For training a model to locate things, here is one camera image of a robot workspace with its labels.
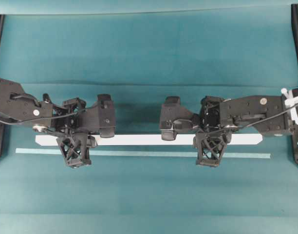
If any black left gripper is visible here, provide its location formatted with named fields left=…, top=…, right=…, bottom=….
left=75, top=94, right=116, bottom=138

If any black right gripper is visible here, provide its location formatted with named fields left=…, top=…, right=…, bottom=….
left=159, top=96, right=200, bottom=141

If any white plastic cable clip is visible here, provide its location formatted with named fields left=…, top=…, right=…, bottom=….
left=281, top=88, right=298, bottom=125

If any teal table cloth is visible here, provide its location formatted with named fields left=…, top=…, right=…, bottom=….
left=0, top=6, right=298, bottom=234

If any white wooden board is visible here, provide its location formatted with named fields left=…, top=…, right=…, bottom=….
left=35, top=133, right=263, bottom=147

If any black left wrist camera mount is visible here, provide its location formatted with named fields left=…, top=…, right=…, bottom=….
left=56, top=133, right=97, bottom=168

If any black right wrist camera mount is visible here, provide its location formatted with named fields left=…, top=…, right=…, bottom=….
left=193, top=133, right=232, bottom=167

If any light teal tape strip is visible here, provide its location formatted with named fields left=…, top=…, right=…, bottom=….
left=16, top=148, right=271, bottom=159

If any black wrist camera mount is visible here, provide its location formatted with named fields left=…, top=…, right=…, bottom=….
left=56, top=133, right=97, bottom=168
left=193, top=133, right=232, bottom=167

